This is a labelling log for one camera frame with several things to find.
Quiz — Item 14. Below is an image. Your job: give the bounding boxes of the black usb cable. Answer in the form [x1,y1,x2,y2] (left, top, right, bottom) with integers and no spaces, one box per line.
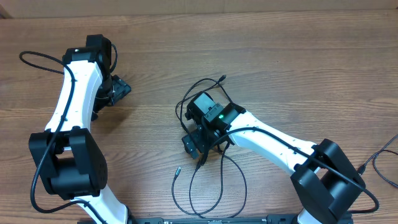
[174,74,234,138]
[171,141,248,218]

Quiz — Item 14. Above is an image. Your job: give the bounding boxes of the black cable bundle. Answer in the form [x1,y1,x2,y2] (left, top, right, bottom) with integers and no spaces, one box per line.
[356,133,398,189]

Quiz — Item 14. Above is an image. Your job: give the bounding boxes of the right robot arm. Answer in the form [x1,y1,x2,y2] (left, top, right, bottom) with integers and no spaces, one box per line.
[182,92,365,223]

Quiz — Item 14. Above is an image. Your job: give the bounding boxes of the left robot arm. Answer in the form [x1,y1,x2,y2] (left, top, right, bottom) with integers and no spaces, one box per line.
[29,34,136,223]

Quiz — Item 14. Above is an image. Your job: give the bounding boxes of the cardboard wall panel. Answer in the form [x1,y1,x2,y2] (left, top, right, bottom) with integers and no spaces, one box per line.
[1,0,397,19]

